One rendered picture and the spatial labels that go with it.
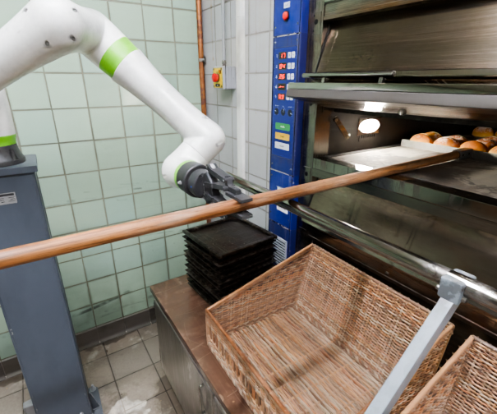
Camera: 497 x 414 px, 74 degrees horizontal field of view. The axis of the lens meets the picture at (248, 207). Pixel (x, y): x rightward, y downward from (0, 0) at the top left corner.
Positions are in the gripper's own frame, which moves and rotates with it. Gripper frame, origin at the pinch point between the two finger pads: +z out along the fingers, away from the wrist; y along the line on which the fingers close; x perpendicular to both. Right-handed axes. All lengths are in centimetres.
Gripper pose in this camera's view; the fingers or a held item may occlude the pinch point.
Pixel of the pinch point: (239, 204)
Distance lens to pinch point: 73.3
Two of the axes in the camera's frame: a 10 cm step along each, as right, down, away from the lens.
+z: 5.4, 3.0, -7.9
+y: 0.0, 9.3, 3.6
